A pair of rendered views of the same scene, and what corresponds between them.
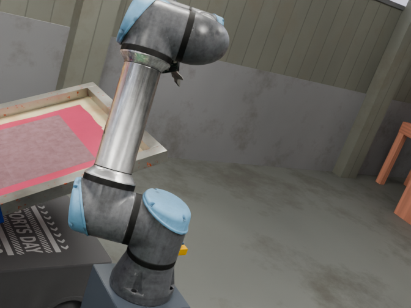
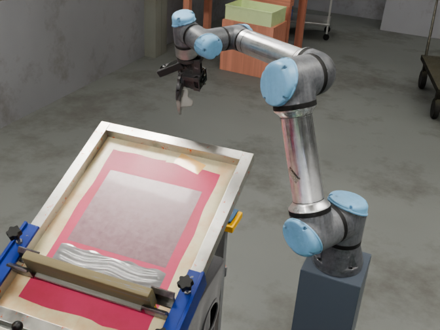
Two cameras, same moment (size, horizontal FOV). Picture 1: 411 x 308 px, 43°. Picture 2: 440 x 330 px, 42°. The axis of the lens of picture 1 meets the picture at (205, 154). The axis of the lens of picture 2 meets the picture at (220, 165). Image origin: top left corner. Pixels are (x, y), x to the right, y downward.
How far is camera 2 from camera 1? 114 cm
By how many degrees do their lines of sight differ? 30
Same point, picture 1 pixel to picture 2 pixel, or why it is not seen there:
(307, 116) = (106, 14)
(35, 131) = (114, 197)
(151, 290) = (360, 260)
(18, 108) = (72, 184)
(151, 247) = (356, 234)
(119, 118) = (308, 162)
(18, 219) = not seen: hidden behind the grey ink
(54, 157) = (168, 210)
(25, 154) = (141, 222)
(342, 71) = not seen: outside the picture
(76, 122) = (137, 168)
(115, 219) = (336, 232)
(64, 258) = not seen: hidden behind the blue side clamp
